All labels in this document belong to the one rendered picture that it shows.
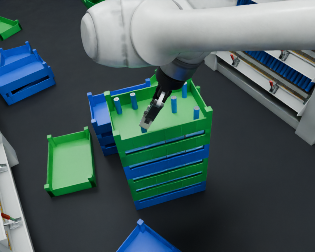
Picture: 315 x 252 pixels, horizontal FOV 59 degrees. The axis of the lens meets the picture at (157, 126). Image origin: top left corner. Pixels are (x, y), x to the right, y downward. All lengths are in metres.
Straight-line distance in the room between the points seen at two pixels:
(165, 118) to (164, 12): 0.55
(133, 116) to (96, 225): 0.49
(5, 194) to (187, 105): 0.75
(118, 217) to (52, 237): 0.27
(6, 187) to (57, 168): 0.27
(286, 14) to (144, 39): 0.19
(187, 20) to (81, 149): 1.13
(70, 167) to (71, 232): 0.31
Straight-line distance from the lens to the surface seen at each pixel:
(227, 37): 0.36
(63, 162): 1.41
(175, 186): 1.11
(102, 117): 1.31
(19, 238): 1.10
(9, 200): 1.19
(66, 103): 1.71
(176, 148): 0.91
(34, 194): 1.38
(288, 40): 0.37
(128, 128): 0.90
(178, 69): 0.61
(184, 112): 0.93
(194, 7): 0.53
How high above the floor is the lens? 1.07
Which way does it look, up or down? 48 degrees down
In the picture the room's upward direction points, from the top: 7 degrees counter-clockwise
